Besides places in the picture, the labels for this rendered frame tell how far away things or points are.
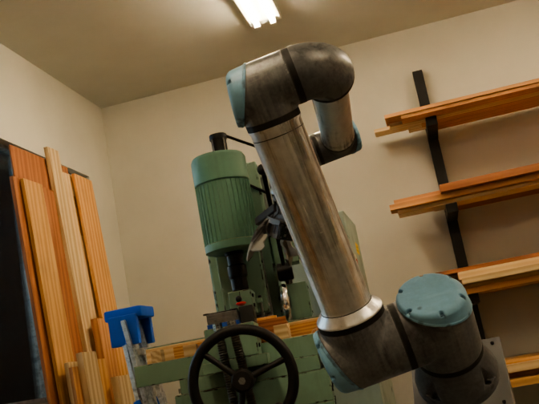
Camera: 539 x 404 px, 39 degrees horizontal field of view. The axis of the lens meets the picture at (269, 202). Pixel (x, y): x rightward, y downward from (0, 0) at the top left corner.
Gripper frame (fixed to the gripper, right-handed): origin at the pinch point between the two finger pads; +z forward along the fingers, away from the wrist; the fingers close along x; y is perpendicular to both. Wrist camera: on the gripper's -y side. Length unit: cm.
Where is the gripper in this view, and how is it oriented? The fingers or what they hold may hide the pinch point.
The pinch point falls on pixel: (267, 264)
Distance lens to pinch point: 227.3
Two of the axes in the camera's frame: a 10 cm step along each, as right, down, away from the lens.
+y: 5.2, 1.5, -8.4
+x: 8.3, 1.4, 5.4
